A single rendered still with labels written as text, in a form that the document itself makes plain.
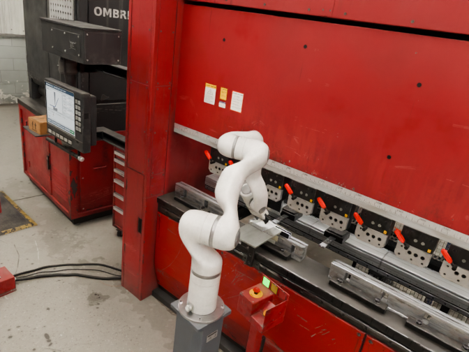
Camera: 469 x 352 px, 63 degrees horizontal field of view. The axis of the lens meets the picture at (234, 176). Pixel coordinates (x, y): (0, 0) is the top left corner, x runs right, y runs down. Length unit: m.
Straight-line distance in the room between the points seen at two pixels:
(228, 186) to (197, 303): 0.47
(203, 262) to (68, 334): 1.69
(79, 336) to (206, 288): 1.59
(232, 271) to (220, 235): 1.08
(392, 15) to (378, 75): 0.24
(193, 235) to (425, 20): 1.23
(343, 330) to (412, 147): 0.98
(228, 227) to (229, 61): 1.16
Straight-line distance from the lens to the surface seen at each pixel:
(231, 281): 2.48
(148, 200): 2.70
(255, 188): 1.87
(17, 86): 8.55
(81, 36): 2.34
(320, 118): 1.96
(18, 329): 3.10
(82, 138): 2.41
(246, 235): 2.15
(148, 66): 2.44
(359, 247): 2.35
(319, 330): 2.25
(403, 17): 1.81
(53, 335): 3.00
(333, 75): 1.92
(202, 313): 1.59
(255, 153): 1.54
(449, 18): 1.77
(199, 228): 1.39
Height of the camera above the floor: 2.10
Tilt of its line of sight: 22 degrees down
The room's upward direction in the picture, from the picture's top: 8 degrees clockwise
